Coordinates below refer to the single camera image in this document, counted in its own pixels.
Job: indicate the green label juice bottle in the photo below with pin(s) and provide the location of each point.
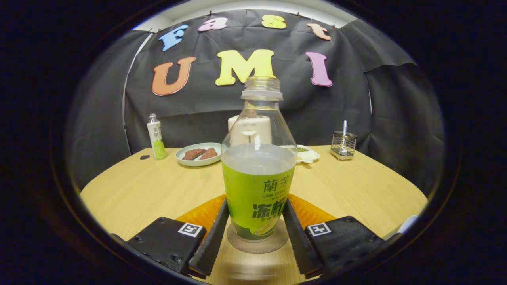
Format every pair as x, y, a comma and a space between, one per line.
257, 190

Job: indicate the black backdrop cloth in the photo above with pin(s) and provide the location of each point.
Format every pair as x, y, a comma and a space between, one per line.
198, 107

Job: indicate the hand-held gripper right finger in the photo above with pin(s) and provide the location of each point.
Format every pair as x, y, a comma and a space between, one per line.
299, 245

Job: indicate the white straw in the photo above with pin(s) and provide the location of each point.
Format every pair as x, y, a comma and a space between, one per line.
344, 126

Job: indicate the white divided snack tray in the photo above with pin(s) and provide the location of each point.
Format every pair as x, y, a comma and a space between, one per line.
311, 155

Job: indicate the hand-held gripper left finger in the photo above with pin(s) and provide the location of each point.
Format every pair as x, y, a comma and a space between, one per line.
216, 241

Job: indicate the pale green plate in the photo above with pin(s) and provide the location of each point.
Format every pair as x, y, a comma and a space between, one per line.
186, 162

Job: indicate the round brown coaster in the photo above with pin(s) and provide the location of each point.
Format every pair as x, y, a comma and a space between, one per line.
273, 244

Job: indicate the white cup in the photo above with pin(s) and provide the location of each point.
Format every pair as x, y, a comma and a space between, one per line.
408, 224

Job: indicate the white toaster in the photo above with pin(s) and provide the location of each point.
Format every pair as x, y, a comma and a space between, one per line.
231, 120

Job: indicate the brown food piece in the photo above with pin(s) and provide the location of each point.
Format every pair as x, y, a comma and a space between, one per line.
210, 153
192, 154

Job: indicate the wooden table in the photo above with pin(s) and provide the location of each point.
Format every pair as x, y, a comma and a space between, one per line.
356, 186

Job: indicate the small white green bottle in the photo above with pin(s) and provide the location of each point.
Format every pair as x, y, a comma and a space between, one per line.
157, 138

